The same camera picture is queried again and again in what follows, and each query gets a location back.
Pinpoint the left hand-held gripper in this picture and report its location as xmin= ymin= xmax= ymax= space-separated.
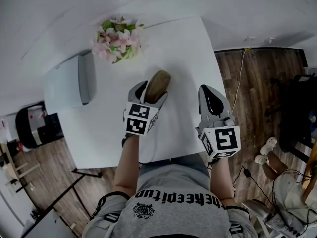
xmin=123 ymin=80 xmax=169 ymax=137

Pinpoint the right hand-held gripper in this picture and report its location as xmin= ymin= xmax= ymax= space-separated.
xmin=195 ymin=84 xmax=242 ymax=162

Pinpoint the person's right forearm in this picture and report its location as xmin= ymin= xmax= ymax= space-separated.
xmin=209 ymin=157 xmax=236 ymax=208

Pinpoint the person's left forearm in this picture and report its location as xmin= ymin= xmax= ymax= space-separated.
xmin=112 ymin=132 xmax=141 ymax=203

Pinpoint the pink flower plant pot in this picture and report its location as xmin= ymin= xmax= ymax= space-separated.
xmin=91 ymin=15 xmax=150 ymax=64

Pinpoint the white grey box appliance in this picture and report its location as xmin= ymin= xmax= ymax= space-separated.
xmin=44 ymin=52 xmax=98 ymax=114

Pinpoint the black chair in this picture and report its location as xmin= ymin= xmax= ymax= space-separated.
xmin=279 ymin=74 xmax=317 ymax=154

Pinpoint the black box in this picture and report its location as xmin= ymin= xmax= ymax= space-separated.
xmin=37 ymin=112 xmax=64 ymax=141

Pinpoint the grey printed t-shirt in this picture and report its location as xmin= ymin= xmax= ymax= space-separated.
xmin=81 ymin=154 xmax=258 ymax=238

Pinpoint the silver metallic chair part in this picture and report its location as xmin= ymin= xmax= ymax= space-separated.
xmin=241 ymin=199 xmax=276 ymax=234

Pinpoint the black round appliance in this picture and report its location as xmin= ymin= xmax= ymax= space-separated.
xmin=15 ymin=105 xmax=48 ymax=149

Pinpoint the wooden rack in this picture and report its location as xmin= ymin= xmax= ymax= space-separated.
xmin=11 ymin=162 xmax=42 ymax=181

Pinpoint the white side table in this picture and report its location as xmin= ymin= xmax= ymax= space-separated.
xmin=21 ymin=207 xmax=76 ymax=238

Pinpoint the yellow cable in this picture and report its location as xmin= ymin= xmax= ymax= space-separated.
xmin=231 ymin=48 xmax=250 ymax=114

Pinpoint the black cable with adapter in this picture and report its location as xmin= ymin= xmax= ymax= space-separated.
xmin=232 ymin=166 xmax=317 ymax=237

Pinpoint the black metal table frame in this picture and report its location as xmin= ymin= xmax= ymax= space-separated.
xmin=14 ymin=168 xmax=104 ymax=230

